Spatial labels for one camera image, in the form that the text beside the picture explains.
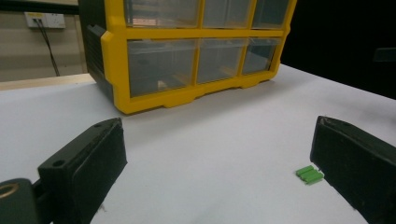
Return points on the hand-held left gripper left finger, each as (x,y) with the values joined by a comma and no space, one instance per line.
(77,165)

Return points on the yellow black drawer organizer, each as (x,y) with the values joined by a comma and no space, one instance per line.
(115,62)

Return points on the black curtain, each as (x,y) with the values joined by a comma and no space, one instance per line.
(342,37)

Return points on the grid of clear drawers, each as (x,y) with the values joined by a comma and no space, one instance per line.
(158,65)

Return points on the clear plastic drawer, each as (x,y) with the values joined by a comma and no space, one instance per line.
(219,60)

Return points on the white table board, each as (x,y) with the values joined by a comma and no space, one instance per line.
(218,140)

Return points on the black horizontal rail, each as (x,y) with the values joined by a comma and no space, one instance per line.
(37,6)

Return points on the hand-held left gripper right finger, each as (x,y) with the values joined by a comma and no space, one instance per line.
(358,168)

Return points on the white wall socket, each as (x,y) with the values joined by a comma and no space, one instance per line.
(51,20)

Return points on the wooden table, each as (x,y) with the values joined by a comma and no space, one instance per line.
(40,82)

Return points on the green terminal block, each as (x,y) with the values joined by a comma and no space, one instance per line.
(309,174)

